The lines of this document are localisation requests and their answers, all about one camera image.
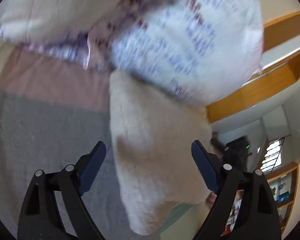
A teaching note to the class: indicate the floral pillow far side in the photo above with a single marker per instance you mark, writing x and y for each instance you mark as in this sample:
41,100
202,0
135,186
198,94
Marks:
58,28

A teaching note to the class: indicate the beige knitted sweater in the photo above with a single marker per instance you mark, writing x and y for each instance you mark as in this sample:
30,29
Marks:
152,134

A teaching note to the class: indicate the pastel patchwork bed sheet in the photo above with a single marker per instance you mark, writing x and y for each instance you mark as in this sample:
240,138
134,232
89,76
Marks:
51,113

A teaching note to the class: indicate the person's right hand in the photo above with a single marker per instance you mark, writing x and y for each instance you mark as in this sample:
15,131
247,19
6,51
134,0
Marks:
210,200

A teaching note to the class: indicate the wooden headboard with glass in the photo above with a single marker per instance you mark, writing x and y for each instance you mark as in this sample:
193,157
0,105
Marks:
274,78

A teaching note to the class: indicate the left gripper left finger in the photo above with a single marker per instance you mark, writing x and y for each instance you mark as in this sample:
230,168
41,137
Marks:
40,218

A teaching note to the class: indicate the window with grille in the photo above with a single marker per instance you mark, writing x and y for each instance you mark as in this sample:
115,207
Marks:
272,158

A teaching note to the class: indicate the wooden bookshelf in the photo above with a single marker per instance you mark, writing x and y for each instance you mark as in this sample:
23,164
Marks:
282,180

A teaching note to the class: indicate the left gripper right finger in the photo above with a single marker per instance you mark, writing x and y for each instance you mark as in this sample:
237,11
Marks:
257,218

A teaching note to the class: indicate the floral pillow near headboard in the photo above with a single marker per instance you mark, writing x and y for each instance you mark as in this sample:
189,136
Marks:
198,50

